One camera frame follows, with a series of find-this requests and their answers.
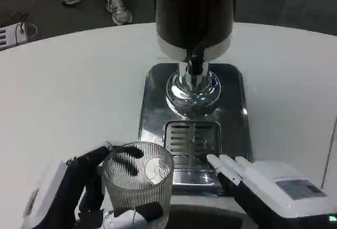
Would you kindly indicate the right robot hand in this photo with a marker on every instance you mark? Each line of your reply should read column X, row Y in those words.
column 266, row 187

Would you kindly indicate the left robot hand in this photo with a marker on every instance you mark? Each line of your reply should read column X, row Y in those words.
column 76, row 176

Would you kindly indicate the clear ribbed glass cup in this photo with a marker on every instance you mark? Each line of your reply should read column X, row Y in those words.
column 137, row 187

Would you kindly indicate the steel drip tray grid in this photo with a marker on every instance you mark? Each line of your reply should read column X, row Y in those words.
column 184, row 139

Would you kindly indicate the black dispenser tap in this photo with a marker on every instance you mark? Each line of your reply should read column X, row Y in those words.
column 195, row 60

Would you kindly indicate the white box device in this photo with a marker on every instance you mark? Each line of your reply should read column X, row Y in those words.
column 9, row 37

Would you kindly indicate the person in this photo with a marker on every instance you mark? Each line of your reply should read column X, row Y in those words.
column 119, row 9

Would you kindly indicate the black drink dispenser steel base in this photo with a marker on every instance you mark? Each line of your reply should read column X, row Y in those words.
column 194, row 8

